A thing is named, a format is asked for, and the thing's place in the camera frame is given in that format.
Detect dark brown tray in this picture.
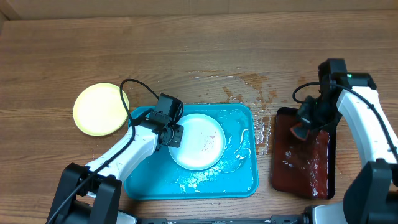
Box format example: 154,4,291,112
270,107,336,200

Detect light blue plate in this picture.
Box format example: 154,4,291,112
169,113,226,171

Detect teal plastic tray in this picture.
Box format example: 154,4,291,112
124,104,258,200

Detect yellow plate with ketchup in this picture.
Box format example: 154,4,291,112
73,83,129,136

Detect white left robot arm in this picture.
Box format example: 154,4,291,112
47,94,183,223

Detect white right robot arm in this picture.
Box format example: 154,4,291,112
290,58,397,223

